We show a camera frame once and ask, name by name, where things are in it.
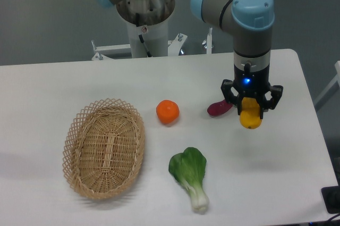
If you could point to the woven wicker basket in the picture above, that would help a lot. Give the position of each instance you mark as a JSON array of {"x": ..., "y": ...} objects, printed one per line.
[{"x": 104, "y": 148}]

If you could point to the purple sweet potato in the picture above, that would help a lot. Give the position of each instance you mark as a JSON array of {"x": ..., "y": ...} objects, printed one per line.
[{"x": 219, "y": 108}]

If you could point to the white furniture piece right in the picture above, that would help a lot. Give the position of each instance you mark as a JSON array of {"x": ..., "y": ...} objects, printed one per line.
[{"x": 330, "y": 89}]

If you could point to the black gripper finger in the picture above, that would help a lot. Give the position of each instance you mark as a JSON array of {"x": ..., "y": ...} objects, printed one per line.
[
  {"x": 269, "y": 98},
  {"x": 235, "y": 100}
]

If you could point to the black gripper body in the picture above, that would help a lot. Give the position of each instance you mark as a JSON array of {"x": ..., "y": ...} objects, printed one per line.
[{"x": 252, "y": 84}]

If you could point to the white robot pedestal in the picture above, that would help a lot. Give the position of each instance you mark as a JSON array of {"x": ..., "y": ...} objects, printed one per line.
[{"x": 148, "y": 37}]

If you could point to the black device at table edge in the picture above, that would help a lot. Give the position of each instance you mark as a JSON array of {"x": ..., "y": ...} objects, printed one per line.
[{"x": 331, "y": 199}]

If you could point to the green bok choy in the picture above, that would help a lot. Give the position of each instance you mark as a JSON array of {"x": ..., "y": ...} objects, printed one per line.
[{"x": 188, "y": 168}]

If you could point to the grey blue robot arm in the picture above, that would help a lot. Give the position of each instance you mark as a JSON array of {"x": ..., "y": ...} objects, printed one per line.
[{"x": 249, "y": 22}]

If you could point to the orange tangerine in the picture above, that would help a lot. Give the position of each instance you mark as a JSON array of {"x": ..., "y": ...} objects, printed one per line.
[{"x": 167, "y": 111}]

